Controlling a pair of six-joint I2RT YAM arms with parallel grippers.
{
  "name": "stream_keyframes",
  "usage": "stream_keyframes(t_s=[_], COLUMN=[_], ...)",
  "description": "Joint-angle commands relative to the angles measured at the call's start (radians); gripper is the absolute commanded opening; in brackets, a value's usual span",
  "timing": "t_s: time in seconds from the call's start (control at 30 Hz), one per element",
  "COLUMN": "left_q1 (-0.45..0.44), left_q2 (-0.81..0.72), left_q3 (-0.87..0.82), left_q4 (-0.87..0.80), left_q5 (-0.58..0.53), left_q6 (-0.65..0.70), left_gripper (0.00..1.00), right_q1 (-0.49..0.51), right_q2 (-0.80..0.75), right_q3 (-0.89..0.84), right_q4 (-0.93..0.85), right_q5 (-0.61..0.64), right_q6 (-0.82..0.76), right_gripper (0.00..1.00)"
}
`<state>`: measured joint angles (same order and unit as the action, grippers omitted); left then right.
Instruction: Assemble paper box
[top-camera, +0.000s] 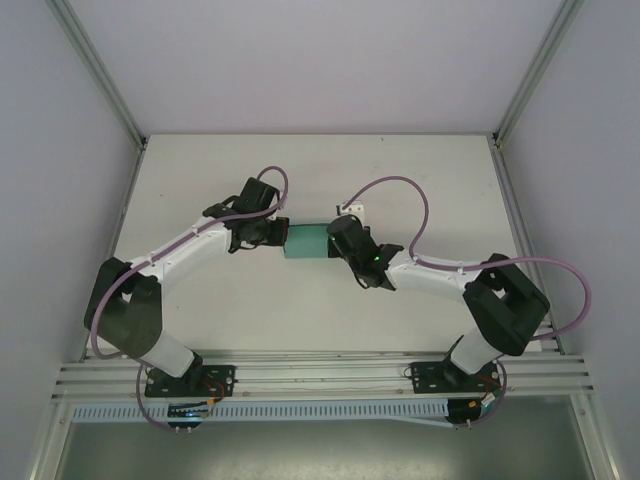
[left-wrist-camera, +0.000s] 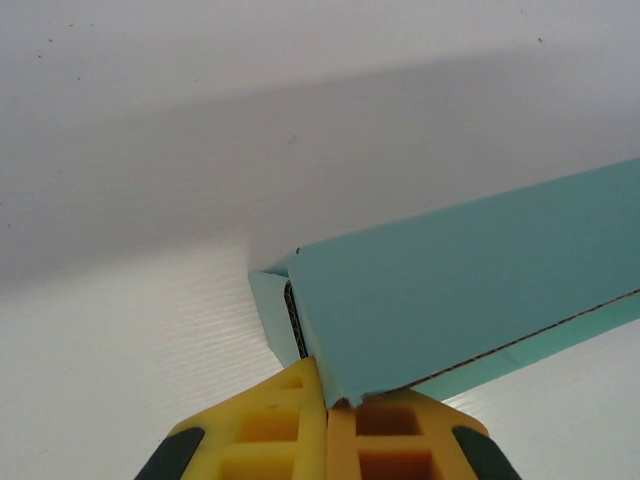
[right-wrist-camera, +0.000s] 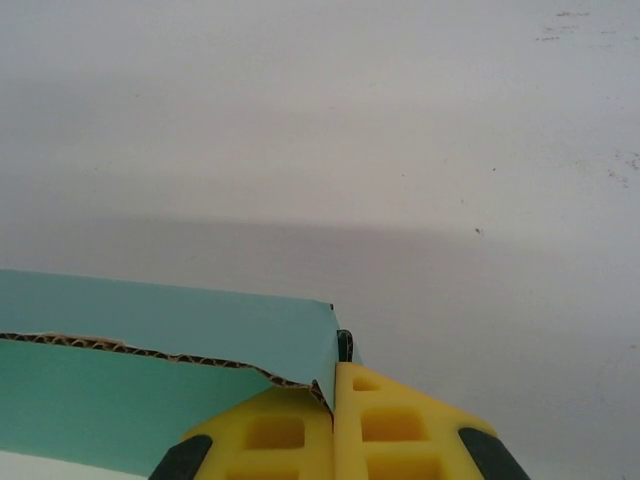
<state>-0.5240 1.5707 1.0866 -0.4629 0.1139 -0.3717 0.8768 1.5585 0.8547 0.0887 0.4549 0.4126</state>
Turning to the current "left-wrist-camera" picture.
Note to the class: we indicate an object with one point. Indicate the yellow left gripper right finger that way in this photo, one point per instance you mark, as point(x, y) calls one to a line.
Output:
point(400, 440)

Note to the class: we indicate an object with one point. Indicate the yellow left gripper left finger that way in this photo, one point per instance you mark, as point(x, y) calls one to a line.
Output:
point(265, 430)

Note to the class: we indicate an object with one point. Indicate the teal cardboard paper box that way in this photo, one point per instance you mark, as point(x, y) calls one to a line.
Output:
point(450, 300)

